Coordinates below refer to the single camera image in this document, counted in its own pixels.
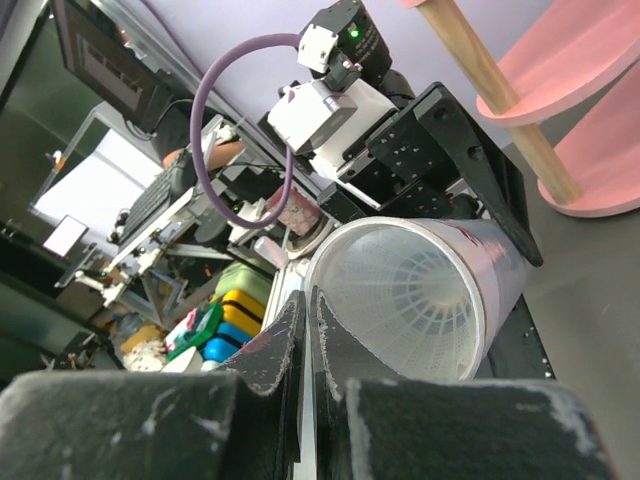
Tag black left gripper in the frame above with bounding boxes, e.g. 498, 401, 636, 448
317, 82, 543, 267

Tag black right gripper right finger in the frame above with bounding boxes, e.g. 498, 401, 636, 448
309, 289, 617, 479

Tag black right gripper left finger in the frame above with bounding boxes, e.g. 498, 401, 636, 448
1, 291, 306, 479

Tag white shuttlecock tube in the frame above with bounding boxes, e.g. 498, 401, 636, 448
305, 217, 532, 382

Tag white feather shuttlecock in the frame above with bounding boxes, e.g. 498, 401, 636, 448
324, 229, 478, 381

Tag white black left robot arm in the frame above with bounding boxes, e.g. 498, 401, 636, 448
310, 1, 543, 267

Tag pink tiered shelf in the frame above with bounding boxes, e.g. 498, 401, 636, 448
402, 1, 639, 218

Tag cluttered background workshop items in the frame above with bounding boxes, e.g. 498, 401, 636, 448
0, 0, 331, 374

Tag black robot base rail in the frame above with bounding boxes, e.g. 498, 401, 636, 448
478, 296, 556, 380

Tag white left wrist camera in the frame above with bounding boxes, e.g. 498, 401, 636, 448
267, 24, 396, 177

